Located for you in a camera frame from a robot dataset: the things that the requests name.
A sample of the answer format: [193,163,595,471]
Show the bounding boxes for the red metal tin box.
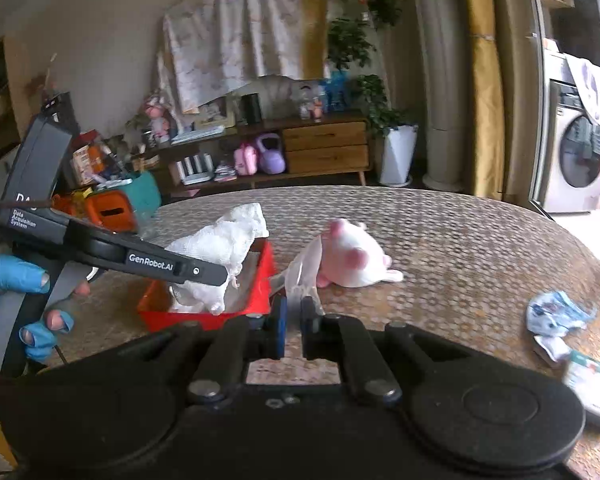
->
[137,238,275,332]

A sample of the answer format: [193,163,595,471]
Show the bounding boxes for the clear plastic bag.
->
[268,235,324,323]

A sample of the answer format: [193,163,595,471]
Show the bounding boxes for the white mesh cloth bundle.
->
[166,203,270,315]

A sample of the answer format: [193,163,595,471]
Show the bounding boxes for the blue printed face mask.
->
[526,290,597,338]

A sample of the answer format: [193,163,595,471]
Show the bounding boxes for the small sachet packet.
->
[533,335,572,368]

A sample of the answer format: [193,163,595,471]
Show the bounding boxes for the left hand blue glove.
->
[0,252,99,376]

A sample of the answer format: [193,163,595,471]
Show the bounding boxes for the teal orange tissue box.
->
[84,171,161,233]

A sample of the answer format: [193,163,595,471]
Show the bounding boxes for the clear drinking glass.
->
[134,206,158,240]

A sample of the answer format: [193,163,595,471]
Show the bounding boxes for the pink white plush toy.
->
[316,218,404,288]

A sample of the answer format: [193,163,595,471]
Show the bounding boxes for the pink doll figurine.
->
[142,92,172,146]

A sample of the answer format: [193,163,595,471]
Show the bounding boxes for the lace patterned tablecloth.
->
[60,185,600,479]

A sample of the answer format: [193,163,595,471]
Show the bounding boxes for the purple kettlebell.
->
[256,132,286,176]

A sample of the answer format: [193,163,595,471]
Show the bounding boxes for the wooden sideboard cabinet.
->
[132,112,373,198]

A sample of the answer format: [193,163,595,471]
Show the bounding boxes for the white plant pot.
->
[379,125,418,186]

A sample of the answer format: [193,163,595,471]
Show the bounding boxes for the black cylindrical speaker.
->
[240,93,262,125]

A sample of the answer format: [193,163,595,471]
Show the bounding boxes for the yellow curtain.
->
[467,0,505,200]

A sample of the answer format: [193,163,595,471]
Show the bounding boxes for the blue toy on cabinet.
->
[321,70,352,114]

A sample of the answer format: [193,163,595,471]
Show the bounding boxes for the floral cloth cover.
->
[157,0,329,115]

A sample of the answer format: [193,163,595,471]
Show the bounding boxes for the tissue pack white green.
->
[562,350,600,429]

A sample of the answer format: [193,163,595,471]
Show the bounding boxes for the potted green plant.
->
[327,0,412,138]

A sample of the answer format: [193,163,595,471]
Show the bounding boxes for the washing machine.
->
[535,41,600,214]

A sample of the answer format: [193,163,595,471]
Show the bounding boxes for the white standing air conditioner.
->
[414,0,470,192]

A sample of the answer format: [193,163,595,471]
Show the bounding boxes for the picture frame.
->
[193,96,235,130]

